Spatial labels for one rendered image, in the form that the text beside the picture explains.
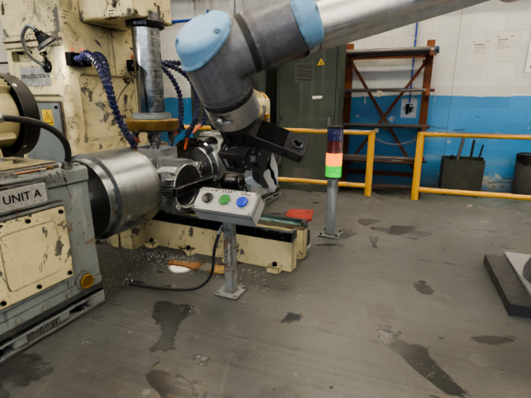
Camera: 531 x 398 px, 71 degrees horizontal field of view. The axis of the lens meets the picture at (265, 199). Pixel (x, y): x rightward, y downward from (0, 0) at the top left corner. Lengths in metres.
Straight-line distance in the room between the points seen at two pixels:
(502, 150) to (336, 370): 5.69
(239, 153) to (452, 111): 5.57
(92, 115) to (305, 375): 1.10
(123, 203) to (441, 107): 5.47
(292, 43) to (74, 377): 0.71
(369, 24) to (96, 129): 1.02
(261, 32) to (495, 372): 0.75
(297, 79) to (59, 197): 3.68
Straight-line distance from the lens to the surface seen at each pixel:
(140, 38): 1.36
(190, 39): 0.57
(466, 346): 0.95
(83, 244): 1.00
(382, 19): 0.79
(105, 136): 1.50
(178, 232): 1.32
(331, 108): 4.28
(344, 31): 0.76
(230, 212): 0.90
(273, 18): 0.58
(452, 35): 6.20
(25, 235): 0.89
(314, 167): 4.38
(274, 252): 1.15
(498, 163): 6.32
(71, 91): 1.41
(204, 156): 1.47
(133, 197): 1.10
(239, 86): 0.60
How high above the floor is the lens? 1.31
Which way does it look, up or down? 15 degrees down
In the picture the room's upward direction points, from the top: straight up
